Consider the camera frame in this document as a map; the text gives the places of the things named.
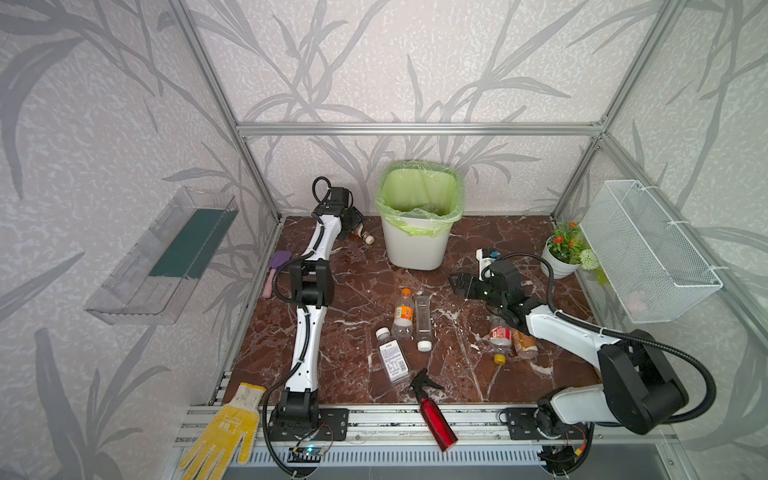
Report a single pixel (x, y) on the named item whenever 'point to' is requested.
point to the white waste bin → (411, 250)
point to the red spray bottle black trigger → (434, 420)
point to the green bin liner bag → (423, 197)
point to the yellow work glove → (235, 426)
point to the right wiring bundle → (564, 457)
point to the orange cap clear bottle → (402, 326)
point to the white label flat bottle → (396, 363)
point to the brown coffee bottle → (365, 238)
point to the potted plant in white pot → (566, 251)
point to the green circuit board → (309, 454)
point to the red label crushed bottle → (500, 337)
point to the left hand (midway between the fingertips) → (359, 212)
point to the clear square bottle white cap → (423, 323)
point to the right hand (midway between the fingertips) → (460, 268)
